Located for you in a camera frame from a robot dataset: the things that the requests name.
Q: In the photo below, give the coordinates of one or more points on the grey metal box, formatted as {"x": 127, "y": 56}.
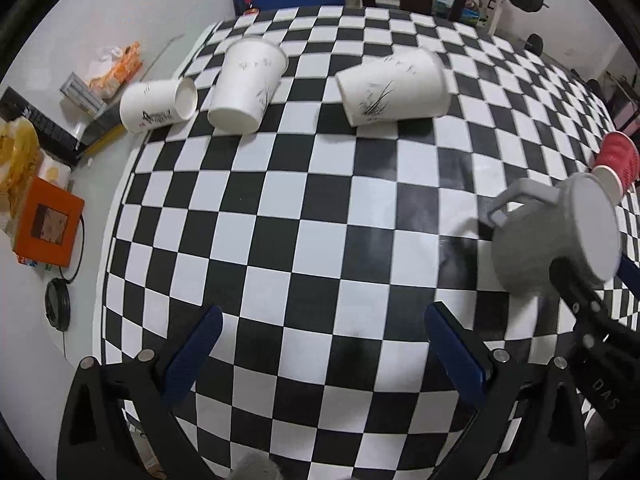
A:
{"x": 80, "y": 92}

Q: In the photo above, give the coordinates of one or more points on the small black barbell weight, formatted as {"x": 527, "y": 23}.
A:
{"x": 534, "y": 44}

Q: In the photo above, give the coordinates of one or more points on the small white paper cup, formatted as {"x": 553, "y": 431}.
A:
{"x": 150, "y": 107}

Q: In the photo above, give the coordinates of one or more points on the black and white checkered tablecloth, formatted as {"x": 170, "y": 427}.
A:
{"x": 320, "y": 240}

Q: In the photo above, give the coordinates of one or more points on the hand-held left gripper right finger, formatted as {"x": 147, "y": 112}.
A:
{"x": 456, "y": 360}

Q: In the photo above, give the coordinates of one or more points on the yellow plastic bag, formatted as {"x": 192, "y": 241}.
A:
{"x": 17, "y": 160}

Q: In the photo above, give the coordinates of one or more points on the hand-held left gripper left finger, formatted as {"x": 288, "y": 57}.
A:
{"x": 194, "y": 355}

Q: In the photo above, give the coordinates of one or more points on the orange box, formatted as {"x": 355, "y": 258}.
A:
{"x": 47, "y": 222}

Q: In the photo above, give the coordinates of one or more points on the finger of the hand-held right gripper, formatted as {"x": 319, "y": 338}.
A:
{"x": 575, "y": 287}
{"x": 632, "y": 277}

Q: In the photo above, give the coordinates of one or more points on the red and white cup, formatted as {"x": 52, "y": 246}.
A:
{"x": 620, "y": 155}

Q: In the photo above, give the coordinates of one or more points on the orange snack packet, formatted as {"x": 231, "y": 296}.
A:
{"x": 115, "y": 67}

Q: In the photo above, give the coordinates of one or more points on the black and yellow tool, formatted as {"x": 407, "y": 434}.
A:
{"x": 102, "y": 130}

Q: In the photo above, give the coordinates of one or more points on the long black box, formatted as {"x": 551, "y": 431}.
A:
{"x": 37, "y": 125}

